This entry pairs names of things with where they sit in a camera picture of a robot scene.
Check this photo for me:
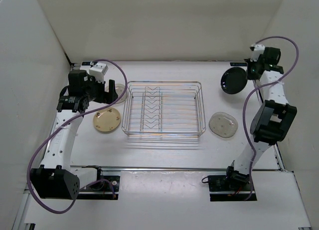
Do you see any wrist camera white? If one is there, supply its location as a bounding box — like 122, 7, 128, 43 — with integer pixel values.
250, 44, 265, 62
89, 61, 108, 83

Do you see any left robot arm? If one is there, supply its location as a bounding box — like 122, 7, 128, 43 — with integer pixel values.
30, 63, 118, 200

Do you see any right blue corner label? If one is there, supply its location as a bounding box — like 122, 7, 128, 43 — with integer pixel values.
230, 62, 247, 67

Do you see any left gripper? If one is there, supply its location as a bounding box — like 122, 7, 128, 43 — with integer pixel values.
83, 74, 118, 105

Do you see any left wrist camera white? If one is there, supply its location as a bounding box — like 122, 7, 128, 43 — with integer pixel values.
89, 61, 108, 83

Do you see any black round plate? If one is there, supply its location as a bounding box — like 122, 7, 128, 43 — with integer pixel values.
220, 67, 248, 95

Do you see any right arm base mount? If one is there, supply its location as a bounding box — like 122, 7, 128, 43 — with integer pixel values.
201, 175, 257, 202

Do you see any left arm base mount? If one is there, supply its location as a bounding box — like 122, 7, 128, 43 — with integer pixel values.
73, 166, 120, 200

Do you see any wire dish rack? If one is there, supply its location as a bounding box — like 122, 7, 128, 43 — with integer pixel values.
122, 81, 206, 136

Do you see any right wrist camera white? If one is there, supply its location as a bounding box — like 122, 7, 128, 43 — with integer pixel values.
250, 44, 265, 62

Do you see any beige ceramic plate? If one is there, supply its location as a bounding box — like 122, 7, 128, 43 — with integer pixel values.
93, 107, 121, 134

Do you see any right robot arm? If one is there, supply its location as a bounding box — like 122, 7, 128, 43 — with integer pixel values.
224, 44, 297, 191

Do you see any clear glass plate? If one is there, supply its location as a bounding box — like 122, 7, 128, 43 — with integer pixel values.
208, 112, 238, 138
115, 84, 128, 104

